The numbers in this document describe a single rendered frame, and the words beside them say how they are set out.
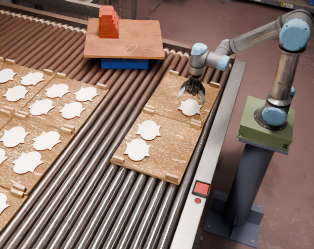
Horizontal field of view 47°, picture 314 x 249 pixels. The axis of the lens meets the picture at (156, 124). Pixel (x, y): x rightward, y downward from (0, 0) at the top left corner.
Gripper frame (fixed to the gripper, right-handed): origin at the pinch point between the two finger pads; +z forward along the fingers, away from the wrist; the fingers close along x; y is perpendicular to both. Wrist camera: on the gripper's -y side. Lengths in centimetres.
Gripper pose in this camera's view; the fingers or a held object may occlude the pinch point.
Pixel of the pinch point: (191, 100)
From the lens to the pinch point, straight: 204.1
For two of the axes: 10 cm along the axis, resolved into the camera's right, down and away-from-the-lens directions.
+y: -2.6, 6.3, -7.3
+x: 9.6, 2.3, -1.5
